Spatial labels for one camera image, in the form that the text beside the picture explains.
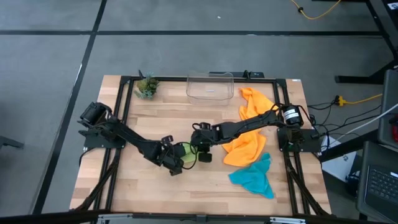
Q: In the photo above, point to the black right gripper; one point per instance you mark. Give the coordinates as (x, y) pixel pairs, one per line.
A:
(205, 140)

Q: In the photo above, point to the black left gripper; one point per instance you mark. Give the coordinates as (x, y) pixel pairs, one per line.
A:
(171, 155)

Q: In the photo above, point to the green microfiber towel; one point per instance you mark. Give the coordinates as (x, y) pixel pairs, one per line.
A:
(190, 157)

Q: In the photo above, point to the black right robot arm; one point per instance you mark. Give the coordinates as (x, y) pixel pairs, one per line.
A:
(245, 126)

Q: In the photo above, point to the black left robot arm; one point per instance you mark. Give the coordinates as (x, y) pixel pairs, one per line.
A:
(130, 140)

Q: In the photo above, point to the teal microfiber towel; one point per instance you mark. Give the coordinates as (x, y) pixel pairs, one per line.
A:
(253, 179)

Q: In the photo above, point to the clear plastic bin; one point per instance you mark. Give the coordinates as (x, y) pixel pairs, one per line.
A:
(210, 91)

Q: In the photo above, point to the small potted succulent plant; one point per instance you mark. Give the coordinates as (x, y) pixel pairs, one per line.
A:
(146, 87)

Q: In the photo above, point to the black power box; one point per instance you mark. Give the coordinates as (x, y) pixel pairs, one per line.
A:
(255, 74)

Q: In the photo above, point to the white printed box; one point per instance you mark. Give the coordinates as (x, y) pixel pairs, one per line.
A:
(339, 161)

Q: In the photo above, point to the grey furniture leg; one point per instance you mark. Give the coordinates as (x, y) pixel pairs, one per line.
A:
(9, 142)

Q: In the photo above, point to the dark grey laptop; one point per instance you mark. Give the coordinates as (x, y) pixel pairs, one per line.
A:
(382, 186)

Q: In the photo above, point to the grey equipment case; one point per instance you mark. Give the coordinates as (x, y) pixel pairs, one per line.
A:
(388, 93)

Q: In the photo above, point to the silver metal bracket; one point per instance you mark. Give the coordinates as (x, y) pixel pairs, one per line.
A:
(287, 220)
(115, 217)

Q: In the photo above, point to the black desk frame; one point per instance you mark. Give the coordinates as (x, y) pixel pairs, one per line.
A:
(357, 79)

